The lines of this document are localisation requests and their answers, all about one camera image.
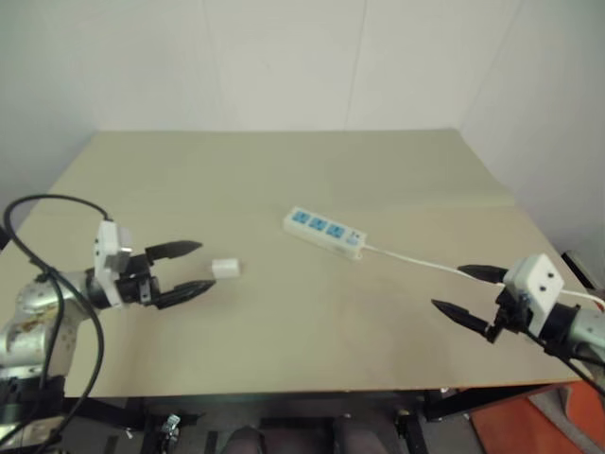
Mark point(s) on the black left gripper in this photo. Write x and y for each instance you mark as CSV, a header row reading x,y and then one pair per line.
x,y
137,286

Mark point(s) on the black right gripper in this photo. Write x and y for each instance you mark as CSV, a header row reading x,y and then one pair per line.
x,y
513,314

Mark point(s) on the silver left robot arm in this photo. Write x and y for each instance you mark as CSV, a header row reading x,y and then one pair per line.
x,y
28,312

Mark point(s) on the white plug adapter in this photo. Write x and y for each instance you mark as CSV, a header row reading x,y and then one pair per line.
x,y
226,268

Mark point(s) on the white power strip blue sockets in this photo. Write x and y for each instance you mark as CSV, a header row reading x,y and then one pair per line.
x,y
321,231

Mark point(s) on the silver metal clamp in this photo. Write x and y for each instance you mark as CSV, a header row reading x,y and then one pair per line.
x,y
171,424

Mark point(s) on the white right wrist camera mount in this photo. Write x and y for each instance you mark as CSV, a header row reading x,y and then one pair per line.
x,y
536,284

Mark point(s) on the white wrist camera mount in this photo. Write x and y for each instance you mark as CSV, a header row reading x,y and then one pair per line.
x,y
536,284
106,255

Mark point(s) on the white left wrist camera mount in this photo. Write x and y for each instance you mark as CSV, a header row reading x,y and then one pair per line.
x,y
106,255

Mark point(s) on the black metal table frame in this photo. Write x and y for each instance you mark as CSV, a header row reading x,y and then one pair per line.
x,y
472,403

